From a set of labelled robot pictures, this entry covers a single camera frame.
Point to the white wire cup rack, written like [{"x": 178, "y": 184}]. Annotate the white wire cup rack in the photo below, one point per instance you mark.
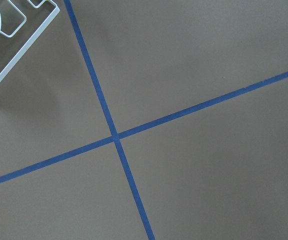
[{"x": 22, "y": 22}]

